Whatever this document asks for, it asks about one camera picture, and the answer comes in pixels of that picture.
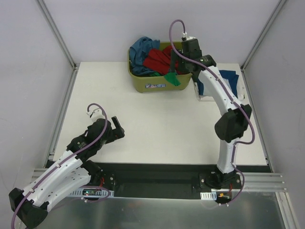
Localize purple cable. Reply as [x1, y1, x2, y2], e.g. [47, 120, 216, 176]
[11, 103, 112, 227]
[169, 20, 254, 206]

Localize olive green plastic bin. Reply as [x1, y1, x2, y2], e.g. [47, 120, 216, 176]
[127, 51, 192, 93]

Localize green t shirt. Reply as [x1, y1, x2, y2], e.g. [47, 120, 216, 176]
[164, 72, 181, 86]

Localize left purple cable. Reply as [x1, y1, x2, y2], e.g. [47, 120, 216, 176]
[11, 103, 112, 227]

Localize white cable duct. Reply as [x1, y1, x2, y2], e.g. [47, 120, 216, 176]
[68, 188, 114, 198]
[200, 191, 217, 201]

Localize left white cable duct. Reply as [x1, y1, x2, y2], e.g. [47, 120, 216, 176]
[68, 188, 114, 198]

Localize right aluminium frame post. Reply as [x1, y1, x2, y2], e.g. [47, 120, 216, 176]
[240, 0, 289, 70]

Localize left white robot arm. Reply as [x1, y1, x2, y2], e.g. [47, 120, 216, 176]
[9, 116, 125, 229]

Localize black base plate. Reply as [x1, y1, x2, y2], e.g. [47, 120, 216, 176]
[83, 162, 244, 201]

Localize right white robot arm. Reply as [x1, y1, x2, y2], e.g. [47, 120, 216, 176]
[170, 37, 252, 189]

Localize aluminium frame post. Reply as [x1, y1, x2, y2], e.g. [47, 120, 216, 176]
[35, 0, 81, 70]
[240, 0, 289, 70]

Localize blue t shirt in bin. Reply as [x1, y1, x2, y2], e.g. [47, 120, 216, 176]
[129, 36, 160, 76]

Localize right white cable duct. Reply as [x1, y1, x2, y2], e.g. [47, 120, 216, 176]
[200, 191, 217, 201]

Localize left aluminium frame post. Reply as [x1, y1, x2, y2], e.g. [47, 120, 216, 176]
[35, 0, 81, 70]

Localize folded navy printed t shirt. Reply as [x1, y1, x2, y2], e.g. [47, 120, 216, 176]
[194, 70, 240, 97]

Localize red t shirt in bin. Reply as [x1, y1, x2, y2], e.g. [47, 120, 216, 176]
[143, 45, 172, 75]

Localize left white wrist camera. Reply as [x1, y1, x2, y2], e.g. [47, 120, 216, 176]
[87, 108, 104, 122]

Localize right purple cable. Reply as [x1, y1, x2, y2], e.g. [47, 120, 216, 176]
[169, 20, 254, 206]

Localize folded white t shirt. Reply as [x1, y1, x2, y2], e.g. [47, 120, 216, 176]
[193, 77, 245, 102]

